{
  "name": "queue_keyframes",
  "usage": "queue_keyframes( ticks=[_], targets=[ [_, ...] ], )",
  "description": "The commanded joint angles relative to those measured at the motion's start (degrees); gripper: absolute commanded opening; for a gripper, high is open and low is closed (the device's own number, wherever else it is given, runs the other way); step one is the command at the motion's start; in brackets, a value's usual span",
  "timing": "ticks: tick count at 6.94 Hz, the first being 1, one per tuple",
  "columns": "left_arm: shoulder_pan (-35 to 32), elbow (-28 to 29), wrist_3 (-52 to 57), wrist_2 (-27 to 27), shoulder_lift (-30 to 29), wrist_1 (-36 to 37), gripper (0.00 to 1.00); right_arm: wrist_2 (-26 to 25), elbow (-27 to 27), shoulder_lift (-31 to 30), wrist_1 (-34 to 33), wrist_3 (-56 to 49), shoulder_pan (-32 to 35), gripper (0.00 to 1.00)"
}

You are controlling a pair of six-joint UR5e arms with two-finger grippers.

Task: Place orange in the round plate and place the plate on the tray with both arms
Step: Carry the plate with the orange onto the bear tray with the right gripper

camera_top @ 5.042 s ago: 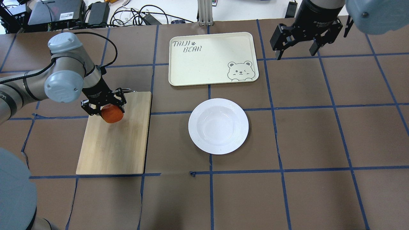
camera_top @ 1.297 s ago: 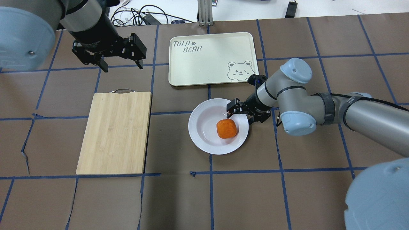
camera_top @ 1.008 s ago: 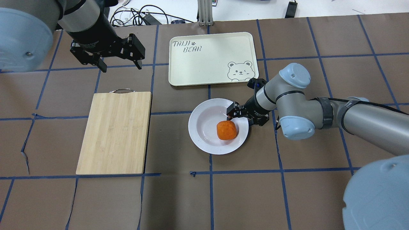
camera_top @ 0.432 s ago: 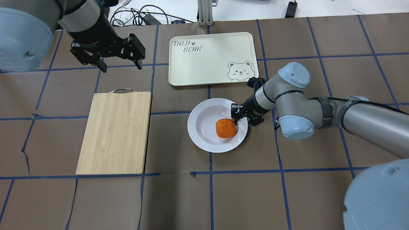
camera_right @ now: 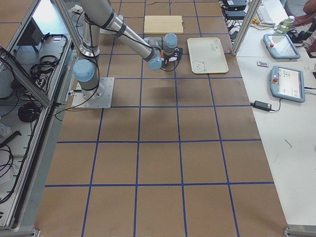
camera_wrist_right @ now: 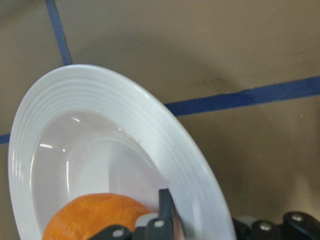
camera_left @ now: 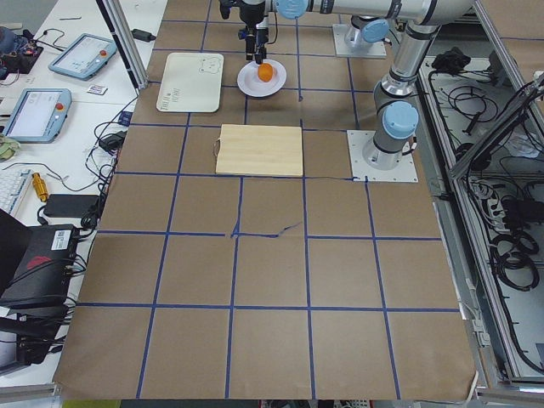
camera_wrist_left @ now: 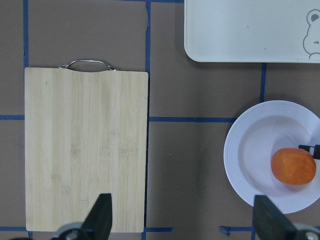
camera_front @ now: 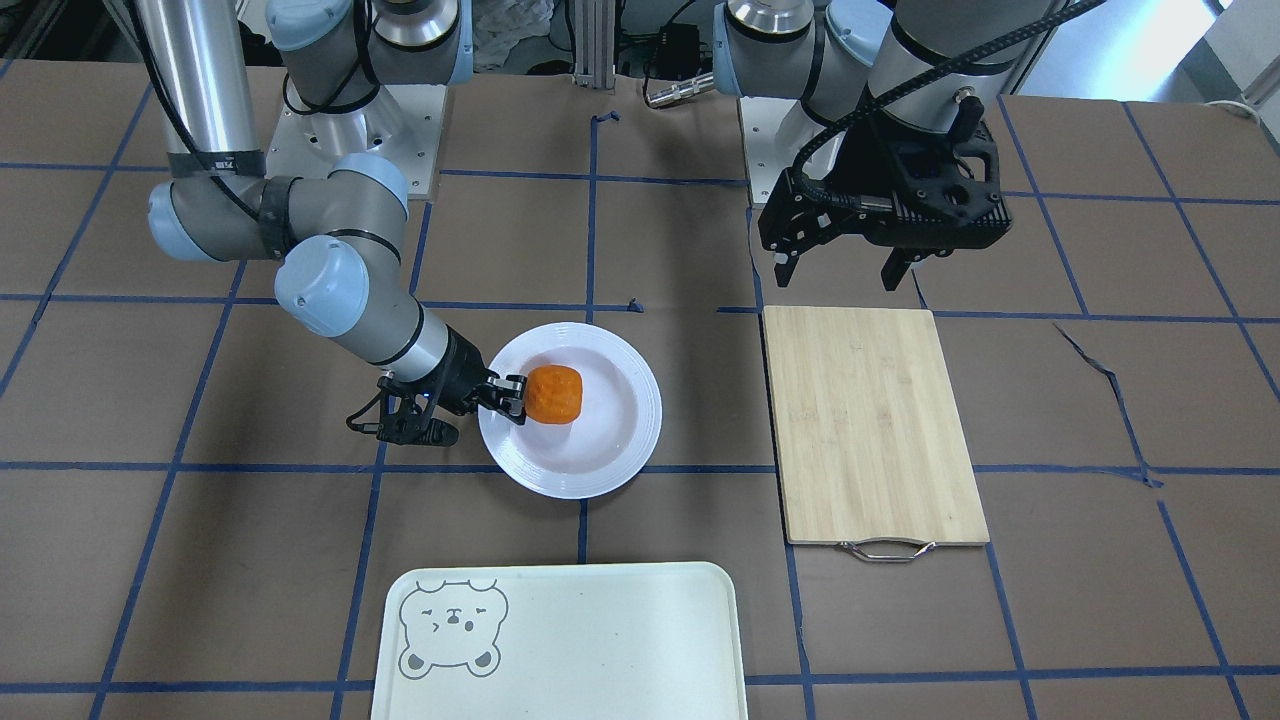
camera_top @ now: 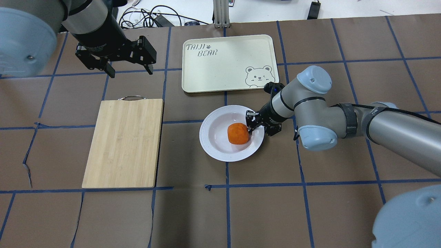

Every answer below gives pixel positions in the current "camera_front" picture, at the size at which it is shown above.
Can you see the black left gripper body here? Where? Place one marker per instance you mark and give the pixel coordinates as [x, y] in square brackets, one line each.
[866, 165]

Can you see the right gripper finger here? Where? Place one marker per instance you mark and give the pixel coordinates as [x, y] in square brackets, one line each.
[505, 395]

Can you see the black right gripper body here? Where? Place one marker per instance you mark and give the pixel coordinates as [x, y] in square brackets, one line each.
[458, 379]

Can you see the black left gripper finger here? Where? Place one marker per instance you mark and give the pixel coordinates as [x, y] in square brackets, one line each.
[799, 215]
[901, 261]

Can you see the orange fruit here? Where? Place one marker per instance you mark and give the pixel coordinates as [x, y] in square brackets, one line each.
[553, 394]

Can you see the white round plate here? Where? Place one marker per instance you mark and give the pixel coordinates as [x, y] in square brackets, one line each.
[618, 427]

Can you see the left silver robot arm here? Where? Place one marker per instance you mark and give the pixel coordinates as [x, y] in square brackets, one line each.
[891, 100]

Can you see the cream bear tray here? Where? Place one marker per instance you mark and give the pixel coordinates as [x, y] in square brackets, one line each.
[646, 640]

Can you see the bamboo cutting board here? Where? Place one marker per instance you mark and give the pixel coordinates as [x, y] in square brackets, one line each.
[870, 446]

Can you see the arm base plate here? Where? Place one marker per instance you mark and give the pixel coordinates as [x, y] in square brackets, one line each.
[403, 124]
[773, 131]

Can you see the aluminium frame post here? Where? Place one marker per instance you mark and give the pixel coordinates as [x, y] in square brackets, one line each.
[594, 43]

